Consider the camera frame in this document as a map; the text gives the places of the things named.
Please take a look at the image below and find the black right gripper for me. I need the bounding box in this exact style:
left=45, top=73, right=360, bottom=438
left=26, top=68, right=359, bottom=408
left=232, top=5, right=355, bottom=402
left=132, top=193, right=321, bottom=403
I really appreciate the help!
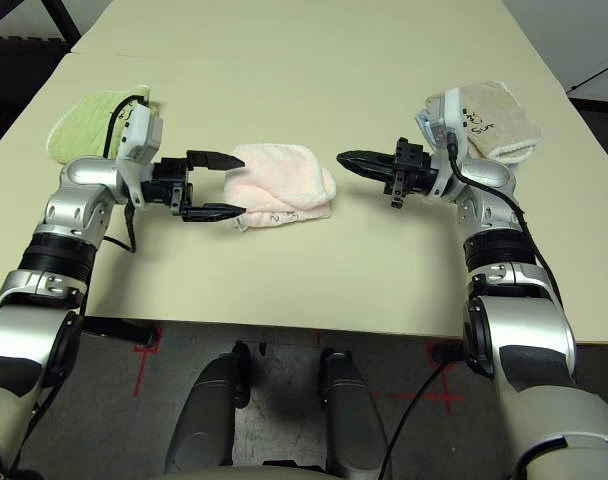
left=336, top=137, right=441, bottom=210

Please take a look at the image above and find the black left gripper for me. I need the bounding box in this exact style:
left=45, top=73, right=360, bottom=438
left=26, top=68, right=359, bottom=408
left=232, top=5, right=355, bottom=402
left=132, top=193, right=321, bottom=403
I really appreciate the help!
left=141, top=148, right=248, bottom=224

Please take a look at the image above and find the pink fluffy towel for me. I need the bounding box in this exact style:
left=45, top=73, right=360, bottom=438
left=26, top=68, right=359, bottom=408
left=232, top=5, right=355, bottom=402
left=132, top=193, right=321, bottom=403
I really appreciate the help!
left=222, top=143, right=338, bottom=232

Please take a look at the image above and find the light blue folded towel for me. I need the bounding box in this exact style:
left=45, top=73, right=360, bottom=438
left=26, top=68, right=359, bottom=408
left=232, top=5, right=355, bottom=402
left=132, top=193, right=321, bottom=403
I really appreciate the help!
left=414, top=107, right=435, bottom=151

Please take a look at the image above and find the beige folded towel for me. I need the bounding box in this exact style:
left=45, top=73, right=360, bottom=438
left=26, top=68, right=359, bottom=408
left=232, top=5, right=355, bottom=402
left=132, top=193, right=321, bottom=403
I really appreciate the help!
left=423, top=78, right=543, bottom=166

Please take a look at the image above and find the green folded towel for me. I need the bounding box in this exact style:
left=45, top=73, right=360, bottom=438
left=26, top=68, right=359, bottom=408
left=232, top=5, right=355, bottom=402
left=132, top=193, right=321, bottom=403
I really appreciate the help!
left=46, top=83, right=163, bottom=165

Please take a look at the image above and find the black foam floor mat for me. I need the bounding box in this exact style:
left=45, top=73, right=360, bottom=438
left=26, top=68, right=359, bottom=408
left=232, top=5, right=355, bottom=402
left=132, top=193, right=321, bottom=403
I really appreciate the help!
left=571, top=97, right=608, bottom=181
left=0, top=34, right=70, bottom=156

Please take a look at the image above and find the grey right robot leg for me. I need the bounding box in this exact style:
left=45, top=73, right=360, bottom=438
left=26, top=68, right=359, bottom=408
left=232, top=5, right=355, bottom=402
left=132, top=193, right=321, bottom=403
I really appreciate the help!
left=319, top=348, right=391, bottom=476

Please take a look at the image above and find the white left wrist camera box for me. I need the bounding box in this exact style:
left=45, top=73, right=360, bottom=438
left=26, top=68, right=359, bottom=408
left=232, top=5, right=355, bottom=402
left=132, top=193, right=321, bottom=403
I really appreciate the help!
left=114, top=102, right=165, bottom=209

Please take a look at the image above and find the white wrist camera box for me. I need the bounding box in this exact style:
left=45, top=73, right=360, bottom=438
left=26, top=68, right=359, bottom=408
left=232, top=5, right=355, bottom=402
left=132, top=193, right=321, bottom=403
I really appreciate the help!
left=114, top=102, right=165, bottom=209
left=422, top=88, right=473, bottom=197

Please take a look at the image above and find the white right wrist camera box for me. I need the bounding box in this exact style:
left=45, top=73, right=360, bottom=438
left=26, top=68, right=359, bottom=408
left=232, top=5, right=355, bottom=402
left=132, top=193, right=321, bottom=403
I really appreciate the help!
left=422, top=88, right=473, bottom=197

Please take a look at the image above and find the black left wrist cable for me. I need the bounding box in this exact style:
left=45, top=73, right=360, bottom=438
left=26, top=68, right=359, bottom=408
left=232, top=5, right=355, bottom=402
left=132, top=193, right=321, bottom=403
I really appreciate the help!
left=101, top=94, right=145, bottom=254

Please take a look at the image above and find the yellow-edged table with black frame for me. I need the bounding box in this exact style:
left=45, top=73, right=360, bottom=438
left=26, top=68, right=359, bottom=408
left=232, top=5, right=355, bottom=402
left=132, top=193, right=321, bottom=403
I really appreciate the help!
left=0, top=0, right=83, bottom=44

